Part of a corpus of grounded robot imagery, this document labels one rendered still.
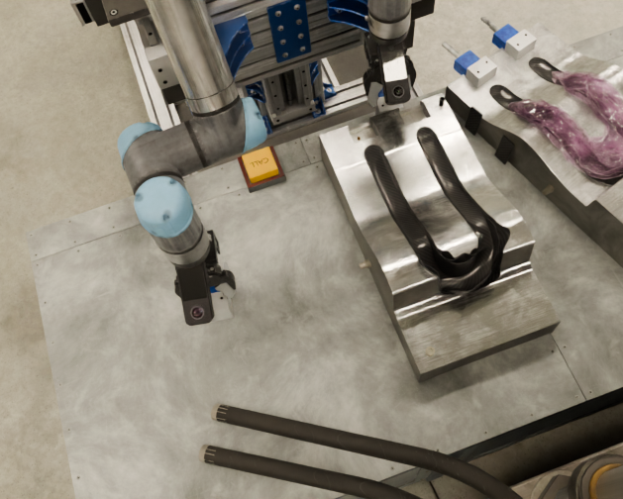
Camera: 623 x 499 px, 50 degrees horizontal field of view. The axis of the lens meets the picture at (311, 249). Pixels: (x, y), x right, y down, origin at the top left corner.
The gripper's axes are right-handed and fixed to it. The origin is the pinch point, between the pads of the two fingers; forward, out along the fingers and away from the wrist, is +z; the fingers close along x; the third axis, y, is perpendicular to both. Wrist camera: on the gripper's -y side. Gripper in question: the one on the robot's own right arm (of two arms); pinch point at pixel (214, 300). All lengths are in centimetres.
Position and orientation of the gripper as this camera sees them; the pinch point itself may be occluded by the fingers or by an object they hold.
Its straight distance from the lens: 125.0
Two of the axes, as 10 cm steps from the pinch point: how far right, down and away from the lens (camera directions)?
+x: -9.8, 1.9, 0.0
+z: 0.8, 4.1, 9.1
